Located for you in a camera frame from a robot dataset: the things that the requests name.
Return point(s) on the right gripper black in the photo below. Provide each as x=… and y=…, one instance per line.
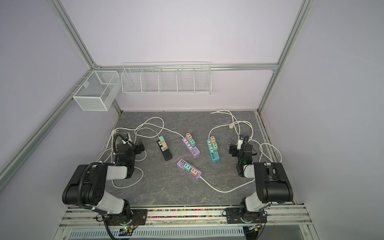
x=234, y=149

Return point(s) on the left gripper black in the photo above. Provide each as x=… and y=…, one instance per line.
x=139, y=148

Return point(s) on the black power strip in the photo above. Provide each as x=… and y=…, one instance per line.
x=166, y=153

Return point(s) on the purple power strip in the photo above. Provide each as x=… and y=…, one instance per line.
x=181, y=163
x=193, y=150

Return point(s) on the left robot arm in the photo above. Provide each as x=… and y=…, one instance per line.
x=87, y=186

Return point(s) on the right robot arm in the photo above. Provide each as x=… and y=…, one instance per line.
x=271, y=182

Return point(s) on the green plug on teal strip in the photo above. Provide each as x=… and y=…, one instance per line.
x=215, y=146

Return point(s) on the pink plug lower purple strip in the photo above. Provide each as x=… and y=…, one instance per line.
x=194, y=172

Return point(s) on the pink plug purple strip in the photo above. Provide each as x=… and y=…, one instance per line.
x=188, y=136
x=194, y=172

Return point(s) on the pink plug upper purple strip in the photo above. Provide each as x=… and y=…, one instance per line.
x=188, y=136

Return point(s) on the teal power strip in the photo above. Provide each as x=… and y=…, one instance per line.
x=213, y=154

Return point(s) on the small white mesh basket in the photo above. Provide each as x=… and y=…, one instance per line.
x=98, y=91

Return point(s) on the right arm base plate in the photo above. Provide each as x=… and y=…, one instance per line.
x=236, y=215

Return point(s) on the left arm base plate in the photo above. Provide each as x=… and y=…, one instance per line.
x=137, y=217

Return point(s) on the long white wire basket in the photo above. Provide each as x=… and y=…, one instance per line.
x=167, y=78

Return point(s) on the white vented cable duct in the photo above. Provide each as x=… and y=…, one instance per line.
x=157, y=233

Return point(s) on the aluminium frame rail front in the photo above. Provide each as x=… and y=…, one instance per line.
x=213, y=216

